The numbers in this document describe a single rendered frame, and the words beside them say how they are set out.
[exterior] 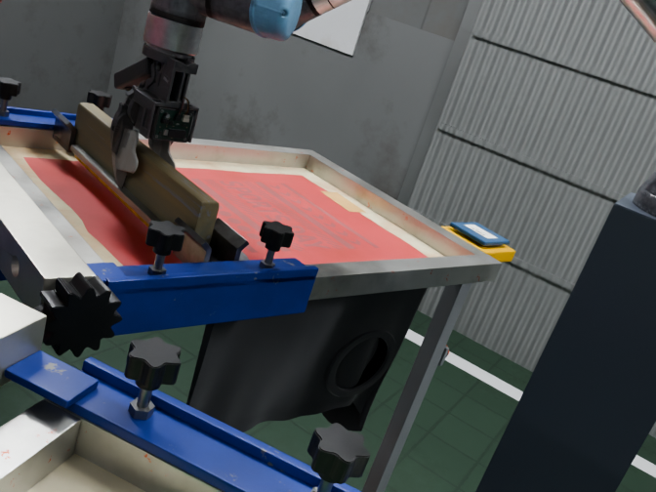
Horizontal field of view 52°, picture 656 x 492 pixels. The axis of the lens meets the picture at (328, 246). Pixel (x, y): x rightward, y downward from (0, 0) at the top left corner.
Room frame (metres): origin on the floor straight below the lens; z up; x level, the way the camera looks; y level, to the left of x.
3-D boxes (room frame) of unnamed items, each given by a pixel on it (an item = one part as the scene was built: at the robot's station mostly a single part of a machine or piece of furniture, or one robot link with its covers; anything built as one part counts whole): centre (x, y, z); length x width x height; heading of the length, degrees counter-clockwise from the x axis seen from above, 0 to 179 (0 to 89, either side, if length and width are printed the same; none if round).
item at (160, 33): (0.95, 0.29, 1.23); 0.08 x 0.08 x 0.05
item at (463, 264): (1.12, 0.16, 0.97); 0.79 x 0.58 x 0.04; 137
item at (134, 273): (0.76, 0.12, 0.98); 0.30 x 0.05 x 0.07; 137
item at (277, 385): (1.04, -0.01, 0.77); 0.46 x 0.09 x 0.36; 137
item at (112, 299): (0.55, 0.21, 1.02); 0.07 x 0.06 x 0.07; 137
